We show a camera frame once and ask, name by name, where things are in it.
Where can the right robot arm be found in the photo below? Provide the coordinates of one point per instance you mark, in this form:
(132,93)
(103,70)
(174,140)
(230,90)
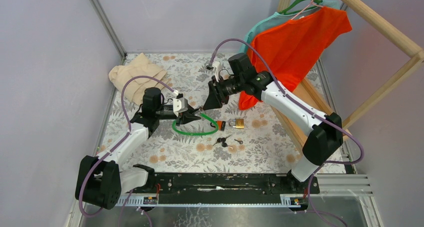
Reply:
(322,130)

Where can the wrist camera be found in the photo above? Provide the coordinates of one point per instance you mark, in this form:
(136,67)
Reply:
(215,66)
(179,104)

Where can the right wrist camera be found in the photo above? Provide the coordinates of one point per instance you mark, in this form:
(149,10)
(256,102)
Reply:
(215,66)

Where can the wooden rack frame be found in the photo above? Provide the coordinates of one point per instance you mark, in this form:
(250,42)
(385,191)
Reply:
(376,76)

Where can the brass padlock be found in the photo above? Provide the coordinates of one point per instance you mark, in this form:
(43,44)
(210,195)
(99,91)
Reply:
(237,123)

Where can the teal t-shirt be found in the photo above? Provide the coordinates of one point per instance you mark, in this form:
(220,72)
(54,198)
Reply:
(277,19)

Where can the orange padlock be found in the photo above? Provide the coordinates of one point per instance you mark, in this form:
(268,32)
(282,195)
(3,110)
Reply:
(219,124)

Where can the pink hanger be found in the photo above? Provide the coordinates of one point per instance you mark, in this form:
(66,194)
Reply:
(307,7)

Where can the orange t-shirt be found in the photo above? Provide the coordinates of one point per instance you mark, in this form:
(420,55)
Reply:
(291,49)

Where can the black keys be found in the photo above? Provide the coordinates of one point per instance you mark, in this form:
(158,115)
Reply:
(223,142)

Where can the floral table mat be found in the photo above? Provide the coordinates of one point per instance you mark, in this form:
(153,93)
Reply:
(267,146)

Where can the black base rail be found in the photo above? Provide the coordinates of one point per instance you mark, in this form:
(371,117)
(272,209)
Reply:
(227,189)

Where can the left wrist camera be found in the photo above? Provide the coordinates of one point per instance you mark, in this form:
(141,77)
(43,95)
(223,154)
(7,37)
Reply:
(179,104)

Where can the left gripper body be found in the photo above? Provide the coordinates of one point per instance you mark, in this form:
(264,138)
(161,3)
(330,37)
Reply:
(179,119)

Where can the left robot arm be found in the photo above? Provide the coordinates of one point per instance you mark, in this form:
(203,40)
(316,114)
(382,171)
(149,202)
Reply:
(101,180)

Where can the green hanger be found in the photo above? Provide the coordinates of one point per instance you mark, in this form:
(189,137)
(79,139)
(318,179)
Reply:
(288,10)

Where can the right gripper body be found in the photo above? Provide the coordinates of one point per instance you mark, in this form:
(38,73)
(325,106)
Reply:
(219,86)

